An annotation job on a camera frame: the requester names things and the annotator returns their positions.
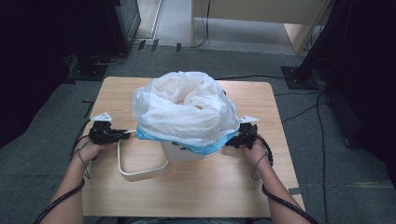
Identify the dark curtain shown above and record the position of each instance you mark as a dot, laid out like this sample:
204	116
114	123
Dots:
31	62
373	93

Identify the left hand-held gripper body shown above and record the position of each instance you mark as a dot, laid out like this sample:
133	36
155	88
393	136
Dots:
102	132

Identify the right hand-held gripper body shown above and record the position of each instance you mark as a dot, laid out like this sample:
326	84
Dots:
247	135

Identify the black stand with pole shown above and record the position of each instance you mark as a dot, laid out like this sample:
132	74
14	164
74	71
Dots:
292	77

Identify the translucent blue-edged trash bag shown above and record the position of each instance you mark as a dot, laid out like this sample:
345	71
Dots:
186	105

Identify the black computer tower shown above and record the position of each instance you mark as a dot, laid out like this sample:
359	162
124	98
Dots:
126	25

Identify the person's right hand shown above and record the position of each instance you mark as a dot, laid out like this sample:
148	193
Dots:
255	153

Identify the black flat stand base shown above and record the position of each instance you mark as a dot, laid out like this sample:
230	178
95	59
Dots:
88	71

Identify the grey tape strip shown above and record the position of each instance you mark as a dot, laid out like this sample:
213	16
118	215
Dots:
296	190

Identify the beige wooden desk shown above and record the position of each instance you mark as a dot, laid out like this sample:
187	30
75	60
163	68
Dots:
258	11

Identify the person's left hand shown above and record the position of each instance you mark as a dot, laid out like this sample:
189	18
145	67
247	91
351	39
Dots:
88	152

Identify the white plastic trash bin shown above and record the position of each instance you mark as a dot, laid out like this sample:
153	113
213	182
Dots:
182	154

